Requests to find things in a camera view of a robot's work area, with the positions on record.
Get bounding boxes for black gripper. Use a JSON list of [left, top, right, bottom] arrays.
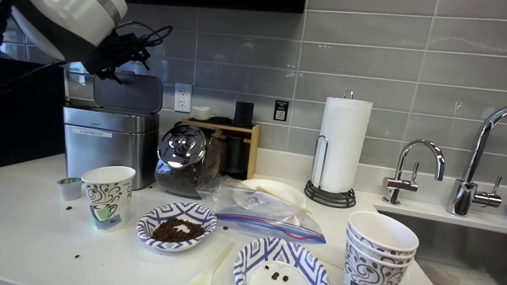
[[78, 30, 155, 81]]

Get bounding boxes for dark grey bin lid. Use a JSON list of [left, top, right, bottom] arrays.
[[93, 72, 165, 116]]

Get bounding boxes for white coffee pod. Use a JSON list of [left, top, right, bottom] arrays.
[[55, 176, 84, 203]]

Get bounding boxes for small white container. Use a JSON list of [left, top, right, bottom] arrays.
[[190, 105, 212, 122]]

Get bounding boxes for black monitor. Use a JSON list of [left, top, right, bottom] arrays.
[[0, 56, 67, 168]]

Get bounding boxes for black cylinder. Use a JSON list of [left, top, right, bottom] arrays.
[[233, 100, 255, 130]]

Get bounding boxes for wooden holder box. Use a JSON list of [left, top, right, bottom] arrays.
[[181, 118, 261, 182]]

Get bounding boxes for clear zip plastic bag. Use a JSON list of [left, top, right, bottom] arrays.
[[196, 176, 328, 246]]

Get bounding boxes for cream plastic spoon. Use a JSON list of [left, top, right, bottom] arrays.
[[185, 241, 238, 285]]

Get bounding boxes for blue paper plate, few beans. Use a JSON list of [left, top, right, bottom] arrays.
[[231, 236, 331, 285]]

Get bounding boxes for small chrome faucet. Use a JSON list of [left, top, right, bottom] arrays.
[[382, 138, 447, 206]]

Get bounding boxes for white patterned mug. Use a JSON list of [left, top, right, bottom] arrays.
[[342, 243, 414, 285]]

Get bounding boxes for large chrome faucet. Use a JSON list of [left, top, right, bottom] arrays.
[[447, 105, 507, 217]]

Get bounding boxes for steel sink basin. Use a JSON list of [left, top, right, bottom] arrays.
[[377, 209, 507, 285]]

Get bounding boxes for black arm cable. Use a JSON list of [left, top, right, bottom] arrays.
[[112, 21, 174, 57]]

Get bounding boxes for white wall outlet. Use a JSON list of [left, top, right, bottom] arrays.
[[173, 83, 193, 114]]

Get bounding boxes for dark wall cabinet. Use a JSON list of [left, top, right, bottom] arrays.
[[125, 0, 307, 16]]

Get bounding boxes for black wall switch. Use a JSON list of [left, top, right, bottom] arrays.
[[273, 99, 290, 124]]

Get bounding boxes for black wire towel holder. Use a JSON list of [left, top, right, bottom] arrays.
[[303, 91, 358, 209]]

